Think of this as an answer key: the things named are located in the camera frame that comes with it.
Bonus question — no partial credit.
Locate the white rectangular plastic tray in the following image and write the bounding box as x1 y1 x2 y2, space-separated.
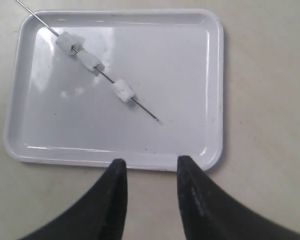
4 9 224 172

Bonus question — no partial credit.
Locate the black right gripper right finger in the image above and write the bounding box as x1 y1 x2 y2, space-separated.
177 155 300 240

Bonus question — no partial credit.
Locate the thin metal skewer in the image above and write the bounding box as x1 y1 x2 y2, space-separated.
16 0 160 122

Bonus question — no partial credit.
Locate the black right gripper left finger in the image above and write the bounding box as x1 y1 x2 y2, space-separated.
24 159 128 240

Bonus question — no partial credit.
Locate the white marshmallow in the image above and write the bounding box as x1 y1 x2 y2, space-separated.
55 31 85 56
112 79 135 103
76 50 105 72

